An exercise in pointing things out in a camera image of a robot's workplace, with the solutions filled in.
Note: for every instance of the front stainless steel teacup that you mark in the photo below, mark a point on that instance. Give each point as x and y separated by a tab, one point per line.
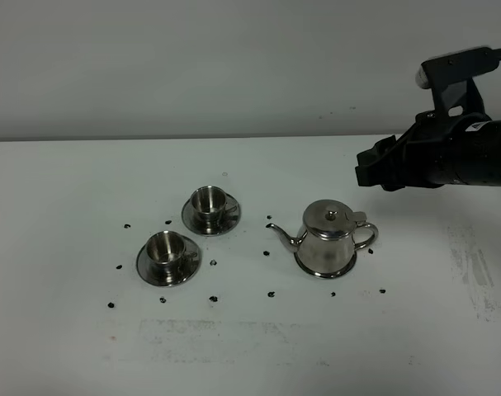
168	248

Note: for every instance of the stainless steel teacup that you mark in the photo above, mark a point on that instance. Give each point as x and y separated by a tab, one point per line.
168	248
210	205

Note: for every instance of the front stainless steel saucer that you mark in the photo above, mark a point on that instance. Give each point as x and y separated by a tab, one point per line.
173	276

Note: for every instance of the stainless steel teapot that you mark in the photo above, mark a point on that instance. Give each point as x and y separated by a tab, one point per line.
329	225

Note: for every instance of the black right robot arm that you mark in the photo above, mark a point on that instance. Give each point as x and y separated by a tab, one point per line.
475	151

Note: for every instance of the stainless steel saucer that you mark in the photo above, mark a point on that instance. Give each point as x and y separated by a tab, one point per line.
229	221
173	276

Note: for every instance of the rear stainless steel saucer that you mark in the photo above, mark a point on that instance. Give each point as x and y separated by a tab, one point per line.
229	221

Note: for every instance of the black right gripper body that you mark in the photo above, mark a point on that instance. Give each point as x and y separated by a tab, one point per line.
421	159

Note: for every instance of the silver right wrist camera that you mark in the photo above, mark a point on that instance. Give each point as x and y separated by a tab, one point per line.
450	79

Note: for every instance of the rear stainless steel teacup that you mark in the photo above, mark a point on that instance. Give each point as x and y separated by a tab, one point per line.
210	205

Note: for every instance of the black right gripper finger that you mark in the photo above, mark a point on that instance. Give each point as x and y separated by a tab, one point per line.
379	166

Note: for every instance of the steel teapot saucer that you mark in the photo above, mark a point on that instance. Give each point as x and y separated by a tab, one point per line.
329	265

